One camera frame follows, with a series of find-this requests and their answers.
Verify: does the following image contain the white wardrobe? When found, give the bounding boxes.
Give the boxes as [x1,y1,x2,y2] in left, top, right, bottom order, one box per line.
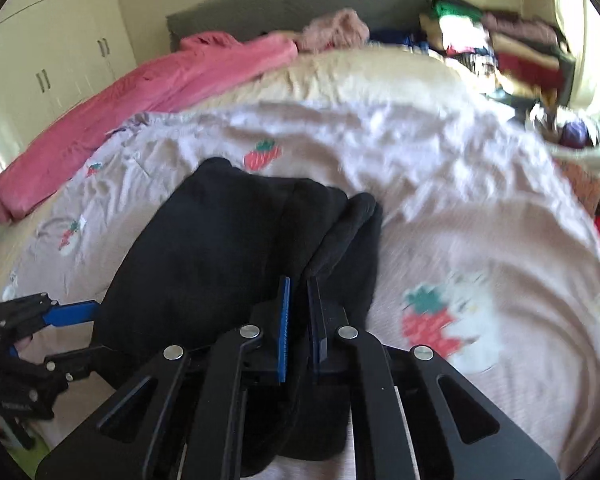
[0,0,139,181]

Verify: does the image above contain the purple cloth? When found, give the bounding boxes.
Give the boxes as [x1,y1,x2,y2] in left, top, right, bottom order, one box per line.
[562,121,590,150]

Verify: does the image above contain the beige bed sheet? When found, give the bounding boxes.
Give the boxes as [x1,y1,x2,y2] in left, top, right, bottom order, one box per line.
[180,46,487,112]

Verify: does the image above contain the pile of folded clothes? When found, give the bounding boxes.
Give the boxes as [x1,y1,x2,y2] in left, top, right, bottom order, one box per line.
[370,0,579,111]

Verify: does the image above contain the pink quilt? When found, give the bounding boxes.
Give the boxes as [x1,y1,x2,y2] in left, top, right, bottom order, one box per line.
[0,31,300,225]

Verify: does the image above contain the navy sweater with orange cuffs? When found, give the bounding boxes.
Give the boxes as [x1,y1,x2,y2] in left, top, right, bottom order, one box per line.
[92,157,385,479]

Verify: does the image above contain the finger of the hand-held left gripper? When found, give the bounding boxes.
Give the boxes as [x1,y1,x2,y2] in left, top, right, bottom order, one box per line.
[0,295,103,334]
[44,344,120,385]

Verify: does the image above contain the grey headboard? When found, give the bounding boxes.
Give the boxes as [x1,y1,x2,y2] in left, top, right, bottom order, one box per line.
[166,0,433,54]

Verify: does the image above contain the fuzzy pink cloth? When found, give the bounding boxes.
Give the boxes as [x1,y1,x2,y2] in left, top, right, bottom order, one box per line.
[297,8,371,54]

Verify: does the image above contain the pale printed blanket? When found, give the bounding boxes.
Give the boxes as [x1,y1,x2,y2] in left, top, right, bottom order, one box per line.
[0,100,600,480]

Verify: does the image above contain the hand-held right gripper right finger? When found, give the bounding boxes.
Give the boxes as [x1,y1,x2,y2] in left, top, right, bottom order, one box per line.
[306,276,561,480]

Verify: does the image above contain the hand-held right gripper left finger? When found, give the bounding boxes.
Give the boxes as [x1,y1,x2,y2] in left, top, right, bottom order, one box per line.
[35,276,292,480]

